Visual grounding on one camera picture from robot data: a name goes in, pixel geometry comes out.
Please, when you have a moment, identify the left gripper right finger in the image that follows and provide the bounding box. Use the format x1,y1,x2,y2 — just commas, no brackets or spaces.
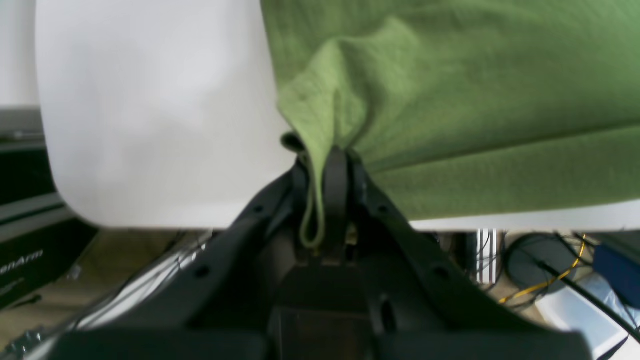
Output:
322,147,592,360

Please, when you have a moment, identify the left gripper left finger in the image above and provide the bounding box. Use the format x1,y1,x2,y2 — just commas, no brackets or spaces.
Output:
50,160,309,360

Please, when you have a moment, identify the olive green t-shirt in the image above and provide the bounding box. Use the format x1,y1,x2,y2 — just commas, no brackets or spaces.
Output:
261,0,640,249

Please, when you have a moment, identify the black equipment box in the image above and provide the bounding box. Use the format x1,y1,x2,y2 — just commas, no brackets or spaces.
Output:
0,107,98,309

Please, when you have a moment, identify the blue box under table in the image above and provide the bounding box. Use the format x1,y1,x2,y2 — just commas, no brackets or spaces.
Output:
592,244,640,309

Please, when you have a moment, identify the yellow cable on floor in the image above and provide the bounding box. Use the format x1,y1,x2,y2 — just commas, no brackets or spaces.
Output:
497,232,588,305

